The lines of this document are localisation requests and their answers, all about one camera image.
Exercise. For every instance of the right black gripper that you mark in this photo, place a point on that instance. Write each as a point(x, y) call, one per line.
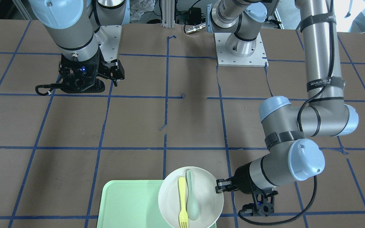
point(116, 70)

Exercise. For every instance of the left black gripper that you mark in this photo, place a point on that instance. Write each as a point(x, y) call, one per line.
point(243, 180)

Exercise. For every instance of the white round plate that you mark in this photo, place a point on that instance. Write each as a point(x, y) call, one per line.
point(203, 183)

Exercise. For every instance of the pale green plastic spoon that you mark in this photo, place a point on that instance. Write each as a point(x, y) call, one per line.
point(193, 208)

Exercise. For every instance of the yellow plastic fork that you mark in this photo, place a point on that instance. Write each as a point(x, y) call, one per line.
point(183, 215)

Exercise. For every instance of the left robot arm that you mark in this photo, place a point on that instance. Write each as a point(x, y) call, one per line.
point(288, 129)

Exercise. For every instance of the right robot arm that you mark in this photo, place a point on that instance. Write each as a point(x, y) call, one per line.
point(87, 33)

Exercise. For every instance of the light green tray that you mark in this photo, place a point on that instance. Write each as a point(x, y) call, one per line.
point(131, 204)

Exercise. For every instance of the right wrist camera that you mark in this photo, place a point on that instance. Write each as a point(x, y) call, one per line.
point(114, 72)

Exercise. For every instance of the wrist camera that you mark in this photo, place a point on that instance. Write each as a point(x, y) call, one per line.
point(114, 72)
point(263, 203)

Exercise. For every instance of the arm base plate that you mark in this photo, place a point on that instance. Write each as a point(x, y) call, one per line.
point(108, 38)
point(232, 52)

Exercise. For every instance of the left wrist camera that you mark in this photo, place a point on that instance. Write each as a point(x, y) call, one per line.
point(263, 203)

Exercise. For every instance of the aluminium frame post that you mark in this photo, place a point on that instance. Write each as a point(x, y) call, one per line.
point(168, 13)

